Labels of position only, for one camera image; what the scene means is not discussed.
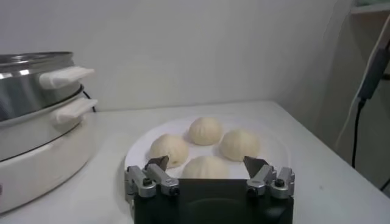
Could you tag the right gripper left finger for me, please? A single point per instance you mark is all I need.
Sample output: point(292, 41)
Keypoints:
point(152, 176)

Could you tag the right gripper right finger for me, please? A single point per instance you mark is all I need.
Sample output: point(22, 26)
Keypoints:
point(263, 176)

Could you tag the white steamed baozi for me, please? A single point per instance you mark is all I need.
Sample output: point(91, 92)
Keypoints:
point(205, 168)
point(169, 149)
point(205, 131)
point(239, 144)

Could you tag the white round plate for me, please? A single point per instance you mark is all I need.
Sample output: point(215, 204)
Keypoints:
point(274, 152)

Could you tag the white electric cooker base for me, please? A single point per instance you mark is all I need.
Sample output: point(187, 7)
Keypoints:
point(39, 164)

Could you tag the black power adapter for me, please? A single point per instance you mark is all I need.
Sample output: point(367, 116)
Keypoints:
point(373, 73)

